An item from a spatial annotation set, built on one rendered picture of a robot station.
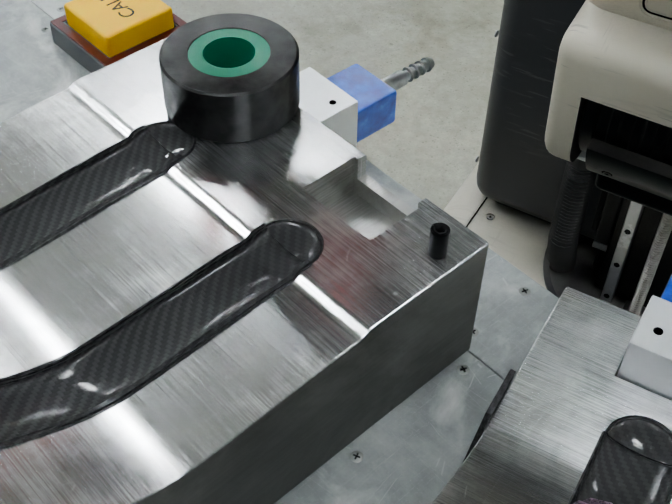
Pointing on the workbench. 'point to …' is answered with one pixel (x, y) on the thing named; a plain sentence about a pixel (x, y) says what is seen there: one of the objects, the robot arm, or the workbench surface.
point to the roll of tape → (230, 77)
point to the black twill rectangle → (492, 408)
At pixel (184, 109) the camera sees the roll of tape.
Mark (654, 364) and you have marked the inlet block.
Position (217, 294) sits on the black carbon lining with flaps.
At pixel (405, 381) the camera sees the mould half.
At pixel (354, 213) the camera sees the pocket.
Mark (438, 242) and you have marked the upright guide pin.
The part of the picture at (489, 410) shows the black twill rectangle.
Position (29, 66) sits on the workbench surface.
